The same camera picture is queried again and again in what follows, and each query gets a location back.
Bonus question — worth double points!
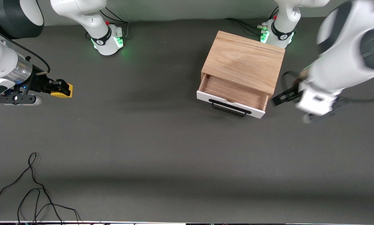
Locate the black left arm base cables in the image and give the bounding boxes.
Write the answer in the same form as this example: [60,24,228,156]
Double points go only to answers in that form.
[223,6,280,36]

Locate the white-fronted wooden drawer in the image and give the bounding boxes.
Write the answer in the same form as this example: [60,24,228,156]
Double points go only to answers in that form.
[196,74,270,119]

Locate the thin black loose cable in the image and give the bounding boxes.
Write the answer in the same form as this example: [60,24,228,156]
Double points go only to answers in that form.
[0,152,81,225]

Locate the black metal drawer handle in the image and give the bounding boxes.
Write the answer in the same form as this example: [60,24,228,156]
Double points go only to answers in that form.
[209,99,251,118]

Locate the dark grey table mat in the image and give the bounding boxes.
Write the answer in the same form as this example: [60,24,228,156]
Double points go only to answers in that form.
[0,12,374,224]

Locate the black arm base cables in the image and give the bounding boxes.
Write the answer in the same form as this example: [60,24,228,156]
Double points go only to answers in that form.
[85,6,129,41]
[223,6,280,36]

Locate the yellow cube block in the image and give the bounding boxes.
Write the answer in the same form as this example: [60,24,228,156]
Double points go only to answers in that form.
[50,82,73,98]

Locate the light wooden drawer cabinet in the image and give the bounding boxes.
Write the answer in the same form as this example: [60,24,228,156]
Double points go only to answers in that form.
[201,30,285,103]

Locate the black right arm base cables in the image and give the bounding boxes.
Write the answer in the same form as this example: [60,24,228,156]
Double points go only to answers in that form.
[85,6,129,41]

